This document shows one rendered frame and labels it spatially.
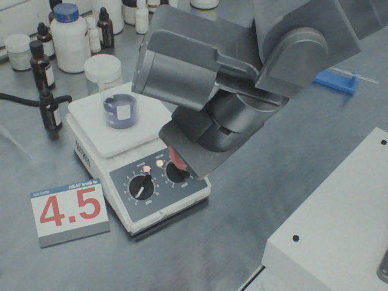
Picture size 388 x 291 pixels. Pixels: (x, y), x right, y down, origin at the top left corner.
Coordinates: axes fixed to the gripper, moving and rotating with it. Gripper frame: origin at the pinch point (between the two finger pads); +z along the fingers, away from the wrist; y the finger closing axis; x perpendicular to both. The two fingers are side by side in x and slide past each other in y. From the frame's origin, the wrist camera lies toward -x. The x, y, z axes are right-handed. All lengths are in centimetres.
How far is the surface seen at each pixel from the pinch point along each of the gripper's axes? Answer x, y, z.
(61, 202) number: -5.8, 13.2, 11.4
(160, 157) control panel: -2.2, 0.1, 7.1
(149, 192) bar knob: 0.5, 4.6, 6.8
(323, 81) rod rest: 4.7, -37.9, 14.0
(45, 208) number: -6.5, 15.1, 11.8
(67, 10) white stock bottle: -33.0, -9.3, 19.3
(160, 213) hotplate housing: 3.6, 5.0, 7.6
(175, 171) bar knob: 0.5, -0.1, 6.7
